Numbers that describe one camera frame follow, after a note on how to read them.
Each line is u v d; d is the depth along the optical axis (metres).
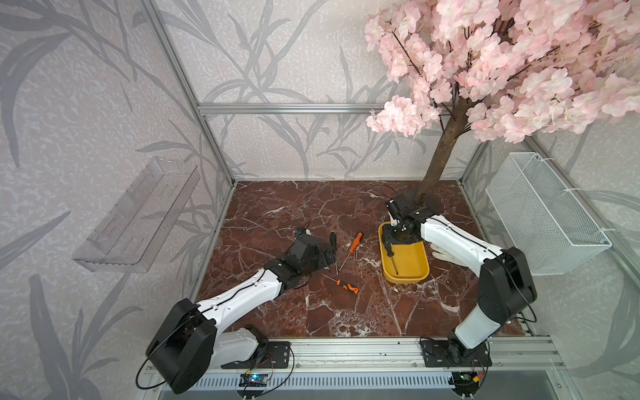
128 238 0.64
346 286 0.86
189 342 0.40
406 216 0.65
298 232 0.77
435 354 0.73
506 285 0.45
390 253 0.94
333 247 0.97
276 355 0.74
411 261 0.93
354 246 0.98
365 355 0.76
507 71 0.56
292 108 1.85
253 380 0.71
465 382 0.73
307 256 0.66
